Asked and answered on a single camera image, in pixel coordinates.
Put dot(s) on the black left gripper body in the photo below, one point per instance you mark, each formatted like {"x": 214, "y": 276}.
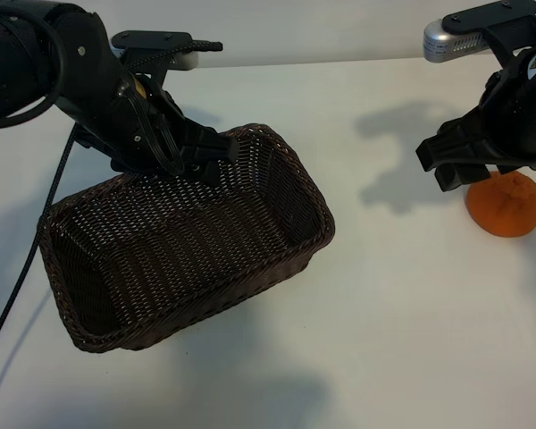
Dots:
{"x": 129, "y": 134}

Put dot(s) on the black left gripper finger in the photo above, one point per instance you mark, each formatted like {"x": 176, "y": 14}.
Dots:
{"x": 211, "y": 173}

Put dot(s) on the black right camera bracket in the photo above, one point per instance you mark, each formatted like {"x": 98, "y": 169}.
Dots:
{"x": 509, "y": 24}

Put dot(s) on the dark brown wicker basket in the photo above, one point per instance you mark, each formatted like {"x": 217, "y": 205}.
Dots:
{"x": 183, "y": 250}

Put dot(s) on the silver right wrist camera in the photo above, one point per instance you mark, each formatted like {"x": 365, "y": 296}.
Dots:
{"x": 446, "y": 42}

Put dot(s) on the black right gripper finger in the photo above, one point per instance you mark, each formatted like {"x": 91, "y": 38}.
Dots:
{"x": 473, "y": 172}
{"x": 450, "y": 179}

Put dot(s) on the orange fruit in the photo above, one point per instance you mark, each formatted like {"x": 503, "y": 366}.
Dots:
{"x": 507, "y": 210}

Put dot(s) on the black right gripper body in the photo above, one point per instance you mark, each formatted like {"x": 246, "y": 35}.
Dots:
{"x": 513, "y": 125}

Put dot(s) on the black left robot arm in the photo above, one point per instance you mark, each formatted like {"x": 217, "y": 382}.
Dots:
{"x": 18, "y": 67}

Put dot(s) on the black camera bracket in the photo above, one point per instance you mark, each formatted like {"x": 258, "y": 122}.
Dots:
{"x": 152, "y": 39}
{"x": 509, "y": 24}

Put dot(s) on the black left camera bracket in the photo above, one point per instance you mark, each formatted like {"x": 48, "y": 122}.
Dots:
{"x": 152, "y": 39}

